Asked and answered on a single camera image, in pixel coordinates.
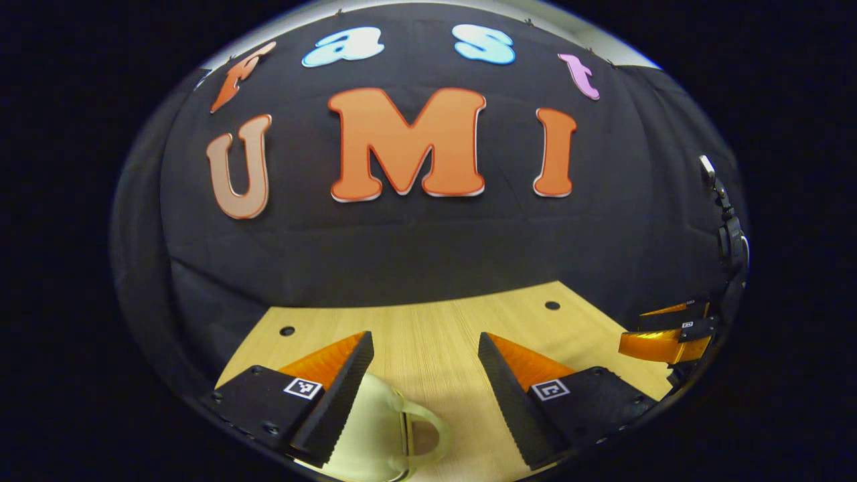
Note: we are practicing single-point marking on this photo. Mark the pale yellow suitcase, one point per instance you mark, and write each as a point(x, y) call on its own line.
point(375, 435)

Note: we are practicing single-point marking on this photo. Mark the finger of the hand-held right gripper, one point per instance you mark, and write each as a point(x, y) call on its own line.
point(659, 347)
point(673, 310)

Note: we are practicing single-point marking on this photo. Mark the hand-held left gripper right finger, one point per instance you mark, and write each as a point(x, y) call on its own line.
point(509, 395)

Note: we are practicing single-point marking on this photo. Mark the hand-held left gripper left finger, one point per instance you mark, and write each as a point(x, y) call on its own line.
point(348, 388)

